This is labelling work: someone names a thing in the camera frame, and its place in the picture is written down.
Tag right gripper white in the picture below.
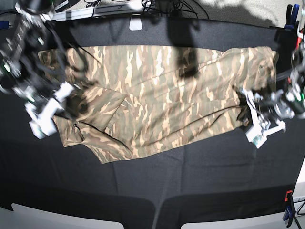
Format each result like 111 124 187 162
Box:
25 81 74 140

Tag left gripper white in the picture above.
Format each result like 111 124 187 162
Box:
241 89 286 148

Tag camouflage t-shirt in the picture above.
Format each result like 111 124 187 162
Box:
53 45 278 163

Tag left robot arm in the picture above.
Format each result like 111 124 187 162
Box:
241 34 305 148

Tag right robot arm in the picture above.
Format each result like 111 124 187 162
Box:
0 0 75 139

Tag black table cloth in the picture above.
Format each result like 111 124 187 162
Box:
0 18 305 229

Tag orange blue clamp right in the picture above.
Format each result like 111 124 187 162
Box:
283 190 296 228

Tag blue clamp far right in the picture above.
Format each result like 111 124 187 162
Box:
284 4 300 31

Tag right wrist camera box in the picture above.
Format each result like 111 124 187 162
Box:
29 118 57 139

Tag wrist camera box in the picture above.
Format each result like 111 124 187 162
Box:
245 126 267 149
29 118 57 139

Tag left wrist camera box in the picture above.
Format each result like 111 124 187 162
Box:
245 126 267 149

